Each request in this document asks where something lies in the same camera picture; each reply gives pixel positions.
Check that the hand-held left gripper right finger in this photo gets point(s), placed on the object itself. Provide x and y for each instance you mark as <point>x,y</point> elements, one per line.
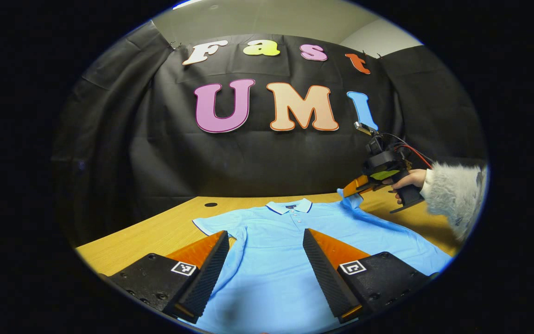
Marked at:
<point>322,278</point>

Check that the black backdrop cloth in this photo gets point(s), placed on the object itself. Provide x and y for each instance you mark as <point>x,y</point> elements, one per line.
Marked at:
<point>248,162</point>

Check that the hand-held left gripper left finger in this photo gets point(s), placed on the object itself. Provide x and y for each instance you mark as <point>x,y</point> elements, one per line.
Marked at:
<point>209,276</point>

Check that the light blue T-shirt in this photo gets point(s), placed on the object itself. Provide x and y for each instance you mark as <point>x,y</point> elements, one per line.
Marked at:
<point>271,278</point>

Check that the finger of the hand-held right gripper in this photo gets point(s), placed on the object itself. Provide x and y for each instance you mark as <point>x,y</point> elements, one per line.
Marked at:
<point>357,184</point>

